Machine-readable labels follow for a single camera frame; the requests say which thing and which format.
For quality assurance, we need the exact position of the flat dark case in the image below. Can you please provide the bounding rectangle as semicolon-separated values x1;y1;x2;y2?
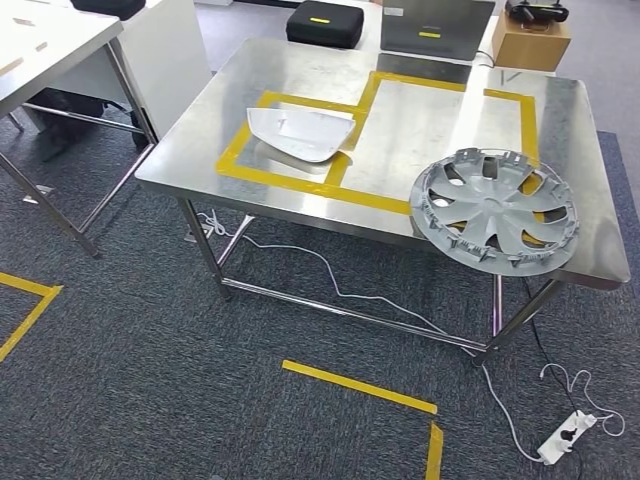
380;0;497;63

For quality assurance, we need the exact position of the black box with yellow stripe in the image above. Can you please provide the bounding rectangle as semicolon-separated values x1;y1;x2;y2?
285;0;365;50

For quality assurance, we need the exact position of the brown cardboard box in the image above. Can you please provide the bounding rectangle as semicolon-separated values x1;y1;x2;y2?
491;9;573;73

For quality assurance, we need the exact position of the black device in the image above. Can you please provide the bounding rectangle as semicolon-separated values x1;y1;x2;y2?
504;0;571;24

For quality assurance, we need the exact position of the black bag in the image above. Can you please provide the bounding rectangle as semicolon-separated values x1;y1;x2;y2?
27;89;109;162

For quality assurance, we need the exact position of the stainless steel table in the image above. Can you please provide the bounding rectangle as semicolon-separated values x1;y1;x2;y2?
0;0;159;260

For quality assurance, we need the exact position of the white plastic part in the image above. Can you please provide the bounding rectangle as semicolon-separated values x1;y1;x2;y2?
246;105;356;164

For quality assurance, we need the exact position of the floor socket plate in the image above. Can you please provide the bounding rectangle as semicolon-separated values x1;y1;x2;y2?
22;184;54;206

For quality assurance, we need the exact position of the thin white charger cable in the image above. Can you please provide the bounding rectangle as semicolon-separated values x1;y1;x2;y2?
539;362;626;439

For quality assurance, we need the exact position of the silver plastic hubcap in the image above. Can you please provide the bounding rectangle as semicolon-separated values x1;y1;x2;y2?
408;147;581;278

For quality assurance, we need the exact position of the black power cable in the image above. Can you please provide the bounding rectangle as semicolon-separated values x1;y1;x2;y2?
521;276;585;480

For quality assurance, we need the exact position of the white floor cable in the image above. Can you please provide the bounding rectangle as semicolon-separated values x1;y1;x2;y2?
196;209;547;463

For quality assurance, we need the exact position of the yellow floor tape frame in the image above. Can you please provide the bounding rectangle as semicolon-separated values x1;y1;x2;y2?
0;270;64;365

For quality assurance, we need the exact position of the white power strip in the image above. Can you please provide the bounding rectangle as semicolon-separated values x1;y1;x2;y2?
537;409;599;467

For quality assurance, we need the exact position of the black case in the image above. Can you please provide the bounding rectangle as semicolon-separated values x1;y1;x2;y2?
69;0;147;22

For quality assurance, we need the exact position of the large yellow tape rectangle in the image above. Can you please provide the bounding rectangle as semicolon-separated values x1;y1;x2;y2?
324;70;546;248

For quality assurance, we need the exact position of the stainless steel workbench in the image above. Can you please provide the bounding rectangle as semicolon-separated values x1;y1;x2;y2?
134;36;632;369

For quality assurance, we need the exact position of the white cabinet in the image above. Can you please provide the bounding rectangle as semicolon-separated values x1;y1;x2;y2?
47;0;214;142

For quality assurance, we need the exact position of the yellow floor tape strip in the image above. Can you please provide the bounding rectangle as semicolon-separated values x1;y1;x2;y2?
424;421;445;480
281;358;439;417

